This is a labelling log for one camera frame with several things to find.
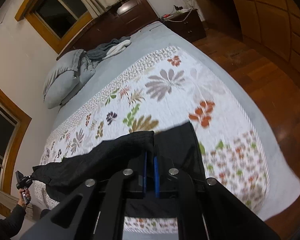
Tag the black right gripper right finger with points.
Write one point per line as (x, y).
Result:
(163, 185)

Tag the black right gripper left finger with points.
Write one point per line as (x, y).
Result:
(138, 177)

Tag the black pants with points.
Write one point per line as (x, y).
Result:
(179, 144)

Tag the dark sleeved left forearm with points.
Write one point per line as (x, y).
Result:
(11, 225)

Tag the person's left hand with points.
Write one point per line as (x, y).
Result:
(24, 194)

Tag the wooden framed side window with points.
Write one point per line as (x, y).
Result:
(13, 126)

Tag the white floral quilt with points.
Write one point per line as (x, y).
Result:
(163, 89)

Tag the grey pillow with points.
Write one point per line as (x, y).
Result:
(69, 75)

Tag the grey bed sheet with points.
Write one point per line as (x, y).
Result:
(284, 185)

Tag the grey and white clothes pile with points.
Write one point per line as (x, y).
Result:
(107, 50)

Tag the dark wooden nightstand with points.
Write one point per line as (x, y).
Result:
(186, 24)

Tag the dark wooden headboard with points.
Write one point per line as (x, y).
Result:
(123, 19)

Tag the orange wooden wardrobe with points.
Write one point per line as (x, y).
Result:
(271, 26)

